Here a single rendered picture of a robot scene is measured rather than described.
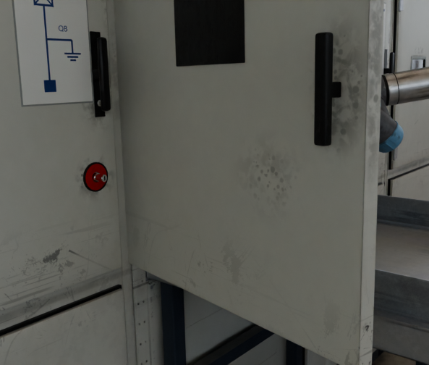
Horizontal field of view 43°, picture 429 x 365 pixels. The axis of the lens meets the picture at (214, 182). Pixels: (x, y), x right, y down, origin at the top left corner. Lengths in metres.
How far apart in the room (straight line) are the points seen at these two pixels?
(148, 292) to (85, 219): 0.28
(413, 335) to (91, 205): 0.64
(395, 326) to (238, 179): 0.35
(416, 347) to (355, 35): 0.50
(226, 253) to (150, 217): 0.24
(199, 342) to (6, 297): 0.61
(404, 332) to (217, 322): 0.69
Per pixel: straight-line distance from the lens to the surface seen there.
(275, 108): 0.80
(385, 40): 2.26
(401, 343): 0.95
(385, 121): 1.23
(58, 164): 1.06
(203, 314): 1.47
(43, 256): 1.07
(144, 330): 1.32
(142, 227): 1.14
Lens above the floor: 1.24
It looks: 11 degrees down
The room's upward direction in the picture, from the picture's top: 1 degrees counter-clockwise
